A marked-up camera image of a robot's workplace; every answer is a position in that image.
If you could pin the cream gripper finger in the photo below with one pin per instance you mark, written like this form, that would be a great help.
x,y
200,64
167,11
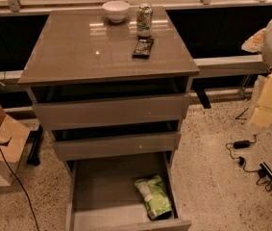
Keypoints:
x,y
254,43

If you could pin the green rice chip bag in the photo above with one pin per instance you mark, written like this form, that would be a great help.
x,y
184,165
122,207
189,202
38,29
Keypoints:
x,y
154,194

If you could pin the grey middle drawer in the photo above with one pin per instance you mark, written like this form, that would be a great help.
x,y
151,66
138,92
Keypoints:
x,y
116,146

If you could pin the grey drawer cabinet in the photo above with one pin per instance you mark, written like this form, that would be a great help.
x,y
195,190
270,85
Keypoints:
x,y
81,56

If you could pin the grey open bottom drawer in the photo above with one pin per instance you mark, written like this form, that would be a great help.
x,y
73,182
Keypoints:
x,y
104,198

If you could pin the grey top drawer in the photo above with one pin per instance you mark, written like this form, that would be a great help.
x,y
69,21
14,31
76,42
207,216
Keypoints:
x,y
109,112

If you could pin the dark snack bar wrapper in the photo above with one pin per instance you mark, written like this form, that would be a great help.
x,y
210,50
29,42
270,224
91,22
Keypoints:
x,y
143,48

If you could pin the green soda can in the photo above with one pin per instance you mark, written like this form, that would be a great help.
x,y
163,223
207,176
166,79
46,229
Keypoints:
x,y
144,20

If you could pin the white ceramic bowl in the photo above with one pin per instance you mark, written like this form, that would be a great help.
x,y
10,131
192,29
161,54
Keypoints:
x,y
116,11

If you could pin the black table leg left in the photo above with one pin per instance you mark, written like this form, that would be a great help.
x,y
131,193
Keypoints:
x,y
34,142

